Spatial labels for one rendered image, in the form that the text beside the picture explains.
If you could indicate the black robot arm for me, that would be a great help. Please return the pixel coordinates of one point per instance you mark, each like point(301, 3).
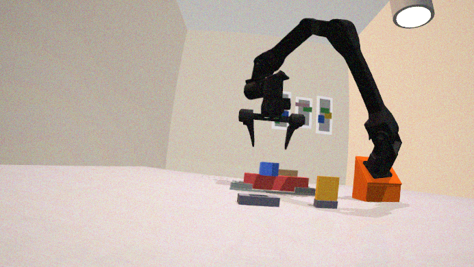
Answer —
point(381, 125)

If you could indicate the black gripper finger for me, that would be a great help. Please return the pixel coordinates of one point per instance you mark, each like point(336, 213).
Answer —
point(289, 133)
point(250, 126)

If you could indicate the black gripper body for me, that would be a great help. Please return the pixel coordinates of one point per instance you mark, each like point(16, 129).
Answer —
point(246, 114)

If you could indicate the red long bar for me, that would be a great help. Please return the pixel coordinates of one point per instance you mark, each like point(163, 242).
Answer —
point(281, 183)

